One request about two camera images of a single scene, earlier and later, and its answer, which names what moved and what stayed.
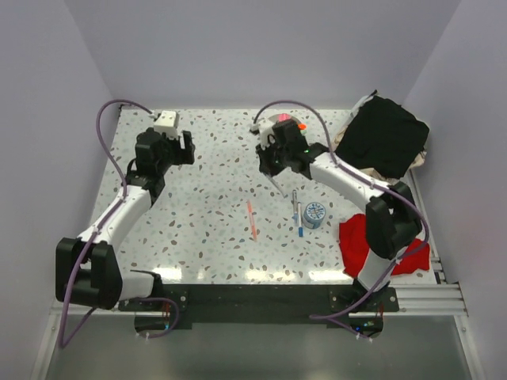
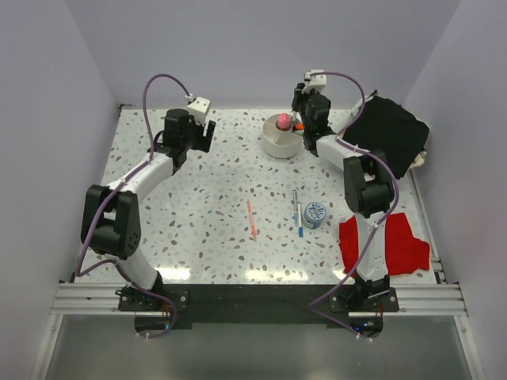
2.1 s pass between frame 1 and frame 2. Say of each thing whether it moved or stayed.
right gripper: moved
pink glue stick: stayed
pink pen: stayed
